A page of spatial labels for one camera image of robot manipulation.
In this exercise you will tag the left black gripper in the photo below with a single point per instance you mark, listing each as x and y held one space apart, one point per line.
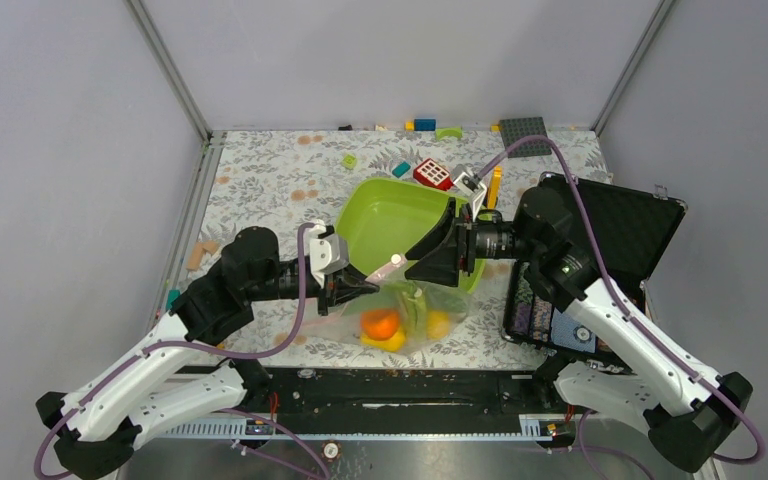
343 285

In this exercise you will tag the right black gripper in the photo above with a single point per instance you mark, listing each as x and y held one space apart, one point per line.
451 245

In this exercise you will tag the orange toy fruit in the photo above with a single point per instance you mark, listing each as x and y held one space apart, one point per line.
380 324

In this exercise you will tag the clear zip top bag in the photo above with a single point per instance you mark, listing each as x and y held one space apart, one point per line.
402 317

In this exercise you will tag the white green toy leek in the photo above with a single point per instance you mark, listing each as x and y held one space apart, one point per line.
414 305

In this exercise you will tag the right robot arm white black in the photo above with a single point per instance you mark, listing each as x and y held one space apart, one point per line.
686 408

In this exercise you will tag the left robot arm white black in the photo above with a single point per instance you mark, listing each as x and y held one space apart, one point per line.
179 371

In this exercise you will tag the red white window brick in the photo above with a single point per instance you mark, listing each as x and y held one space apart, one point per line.
433 175

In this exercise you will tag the green plastic tray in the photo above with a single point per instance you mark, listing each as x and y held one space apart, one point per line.
385 216

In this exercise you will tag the yellow blue brick tower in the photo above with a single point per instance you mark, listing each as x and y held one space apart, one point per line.
491 199

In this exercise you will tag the teal small brick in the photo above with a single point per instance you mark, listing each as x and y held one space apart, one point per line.
401 169

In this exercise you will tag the green arch brick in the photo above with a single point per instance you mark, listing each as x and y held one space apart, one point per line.
448 132

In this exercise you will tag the small green brick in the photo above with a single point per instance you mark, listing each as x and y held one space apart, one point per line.
349 162

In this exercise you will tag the blue yellow brick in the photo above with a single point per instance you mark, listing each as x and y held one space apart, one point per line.
421 125

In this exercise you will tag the grey brick baseplate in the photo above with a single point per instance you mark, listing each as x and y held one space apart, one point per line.
512 130

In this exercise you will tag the floral table mat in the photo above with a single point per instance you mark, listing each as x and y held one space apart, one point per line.
279 179

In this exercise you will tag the tan curved wooden piece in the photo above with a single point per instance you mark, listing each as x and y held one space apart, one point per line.
202 254

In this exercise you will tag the teal brick at edge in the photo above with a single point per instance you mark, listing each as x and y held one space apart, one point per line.
171 297

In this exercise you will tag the black poker chip case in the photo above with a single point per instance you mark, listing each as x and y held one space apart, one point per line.
633 229

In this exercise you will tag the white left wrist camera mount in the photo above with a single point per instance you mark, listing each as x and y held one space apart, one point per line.
328 252

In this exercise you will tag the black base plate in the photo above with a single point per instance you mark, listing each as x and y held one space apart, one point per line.
392 403

